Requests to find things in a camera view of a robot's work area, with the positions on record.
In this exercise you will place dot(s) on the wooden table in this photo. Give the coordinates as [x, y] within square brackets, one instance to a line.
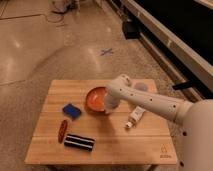
[147, 143]

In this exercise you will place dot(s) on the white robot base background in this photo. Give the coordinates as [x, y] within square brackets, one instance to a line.
[62, 6]

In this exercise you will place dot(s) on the orange ceramic bowl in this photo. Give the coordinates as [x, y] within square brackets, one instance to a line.
[95, 99]

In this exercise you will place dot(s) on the blue sponge block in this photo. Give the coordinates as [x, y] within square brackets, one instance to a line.
[72, 111]

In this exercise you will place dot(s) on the black white striped box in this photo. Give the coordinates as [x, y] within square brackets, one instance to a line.
[79, 142]

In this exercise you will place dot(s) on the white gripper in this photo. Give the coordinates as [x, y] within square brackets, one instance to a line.
[110, 103]

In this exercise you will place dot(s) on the white tube bottle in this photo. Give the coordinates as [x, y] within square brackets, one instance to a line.
[134, 117]

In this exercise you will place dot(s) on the red oval object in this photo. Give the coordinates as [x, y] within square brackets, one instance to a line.
[62, 130]

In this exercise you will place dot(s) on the black box on floor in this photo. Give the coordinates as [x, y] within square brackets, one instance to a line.
[130, 30]

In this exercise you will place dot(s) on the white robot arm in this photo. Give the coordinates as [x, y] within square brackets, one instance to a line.
[196, 119]

